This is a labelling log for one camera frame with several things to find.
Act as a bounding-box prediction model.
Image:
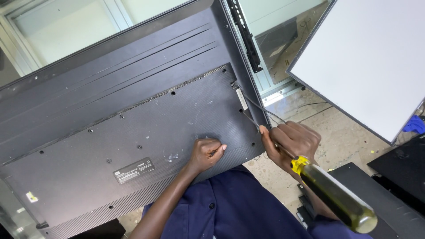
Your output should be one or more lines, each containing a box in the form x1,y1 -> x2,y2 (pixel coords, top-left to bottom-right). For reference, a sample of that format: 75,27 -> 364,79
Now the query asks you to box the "large black flat panel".
296,162 -> 425,239

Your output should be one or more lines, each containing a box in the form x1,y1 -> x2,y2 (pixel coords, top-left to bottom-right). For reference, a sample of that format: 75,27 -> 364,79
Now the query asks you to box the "person's right hand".
259,121 -> 322,174

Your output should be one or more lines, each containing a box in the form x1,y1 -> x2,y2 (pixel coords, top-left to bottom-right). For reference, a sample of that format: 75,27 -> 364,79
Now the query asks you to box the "small black flat panel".
367,133 -> 425,204

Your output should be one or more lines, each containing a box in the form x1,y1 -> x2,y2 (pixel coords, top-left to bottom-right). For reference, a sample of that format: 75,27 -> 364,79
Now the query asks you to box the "black metal mounting bracket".
227,0 -> 263,74

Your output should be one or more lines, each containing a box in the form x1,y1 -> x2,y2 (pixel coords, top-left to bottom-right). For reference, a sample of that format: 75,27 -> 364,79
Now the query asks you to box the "black box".
68,218 -> 126,239

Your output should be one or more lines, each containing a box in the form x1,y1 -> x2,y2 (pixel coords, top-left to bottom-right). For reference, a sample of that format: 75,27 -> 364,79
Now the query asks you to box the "aluminium framed glass door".
0,0 -> 329,107

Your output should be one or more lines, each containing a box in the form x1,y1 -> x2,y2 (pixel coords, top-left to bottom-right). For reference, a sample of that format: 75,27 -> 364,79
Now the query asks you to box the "blue work shirt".
142,165 -> 374,239

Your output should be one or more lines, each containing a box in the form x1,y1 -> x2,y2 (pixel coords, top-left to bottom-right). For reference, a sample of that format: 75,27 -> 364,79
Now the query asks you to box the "thin black television cable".
231,81 -> 287,125

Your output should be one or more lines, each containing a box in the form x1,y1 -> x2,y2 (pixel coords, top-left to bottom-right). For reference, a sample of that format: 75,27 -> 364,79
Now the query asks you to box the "black television back cover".
0,0 -> 271,239

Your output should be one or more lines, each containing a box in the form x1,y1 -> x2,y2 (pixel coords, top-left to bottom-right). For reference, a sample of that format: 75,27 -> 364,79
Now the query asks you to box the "white display panel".
286,0 -> 425,145

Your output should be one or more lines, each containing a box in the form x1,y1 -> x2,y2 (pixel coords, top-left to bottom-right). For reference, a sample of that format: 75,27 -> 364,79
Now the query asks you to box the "blue cloth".
403,115 -> 425,135

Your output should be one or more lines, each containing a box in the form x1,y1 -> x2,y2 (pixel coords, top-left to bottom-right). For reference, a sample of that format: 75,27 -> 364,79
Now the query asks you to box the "person's left hand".
187,138 -> 228,174

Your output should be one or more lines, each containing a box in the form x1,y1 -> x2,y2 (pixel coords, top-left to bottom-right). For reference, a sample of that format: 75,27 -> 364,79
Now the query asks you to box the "yellow clear handle screwdriver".
242,111 -> 378,234

